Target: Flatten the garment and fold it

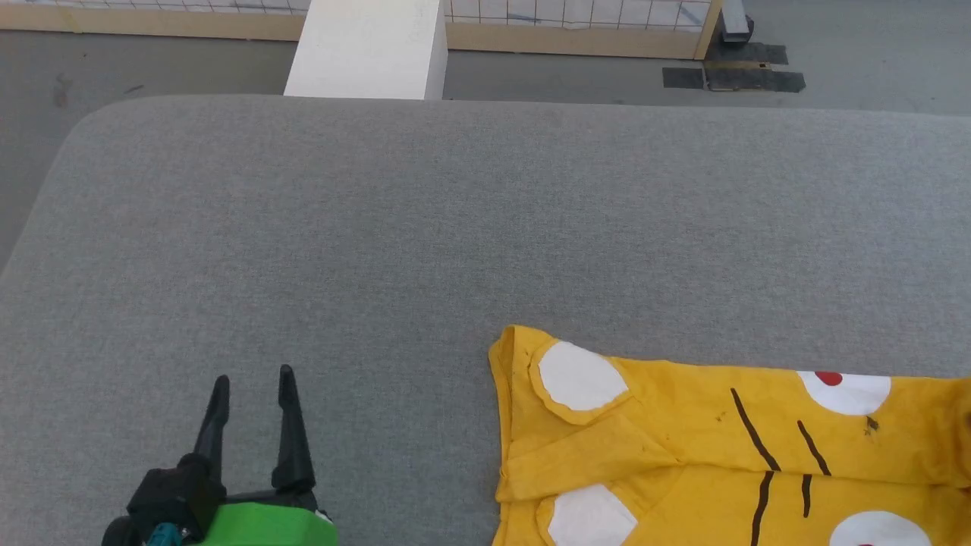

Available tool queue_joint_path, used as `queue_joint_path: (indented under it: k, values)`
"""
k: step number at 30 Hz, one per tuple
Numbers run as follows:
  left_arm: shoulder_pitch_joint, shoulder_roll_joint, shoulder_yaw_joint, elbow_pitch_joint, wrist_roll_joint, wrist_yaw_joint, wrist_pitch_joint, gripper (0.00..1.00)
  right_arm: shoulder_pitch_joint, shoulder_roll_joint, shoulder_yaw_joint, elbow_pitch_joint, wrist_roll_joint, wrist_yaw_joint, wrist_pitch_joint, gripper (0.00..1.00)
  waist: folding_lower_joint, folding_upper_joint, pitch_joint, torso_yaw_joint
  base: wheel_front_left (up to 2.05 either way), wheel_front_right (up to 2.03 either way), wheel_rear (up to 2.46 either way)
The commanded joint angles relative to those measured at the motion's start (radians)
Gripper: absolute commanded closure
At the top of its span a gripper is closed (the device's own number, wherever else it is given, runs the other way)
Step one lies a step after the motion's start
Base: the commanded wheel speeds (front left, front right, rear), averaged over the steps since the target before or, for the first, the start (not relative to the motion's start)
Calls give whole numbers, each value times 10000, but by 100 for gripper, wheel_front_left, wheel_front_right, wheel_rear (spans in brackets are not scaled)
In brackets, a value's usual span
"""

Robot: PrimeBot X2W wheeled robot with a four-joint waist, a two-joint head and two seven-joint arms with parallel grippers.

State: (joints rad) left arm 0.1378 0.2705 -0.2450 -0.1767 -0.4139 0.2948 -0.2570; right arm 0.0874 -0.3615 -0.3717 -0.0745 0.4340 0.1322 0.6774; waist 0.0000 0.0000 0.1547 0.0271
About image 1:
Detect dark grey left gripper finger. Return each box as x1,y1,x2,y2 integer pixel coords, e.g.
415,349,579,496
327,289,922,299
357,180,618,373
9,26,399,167
193,375,231,480
271,364,317,495

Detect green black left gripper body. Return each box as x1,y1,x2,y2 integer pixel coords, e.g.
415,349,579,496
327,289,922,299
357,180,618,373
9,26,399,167
102,452,339,546

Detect yellow cat print garment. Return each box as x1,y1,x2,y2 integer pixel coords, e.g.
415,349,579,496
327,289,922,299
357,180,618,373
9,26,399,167
489,325,971,546

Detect grey metal partition foot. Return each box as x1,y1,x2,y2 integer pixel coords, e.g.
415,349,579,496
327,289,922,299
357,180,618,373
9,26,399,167
719,0,755,43

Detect white box pedestal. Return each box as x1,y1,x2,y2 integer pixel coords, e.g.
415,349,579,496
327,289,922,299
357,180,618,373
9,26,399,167
284,0,449,101

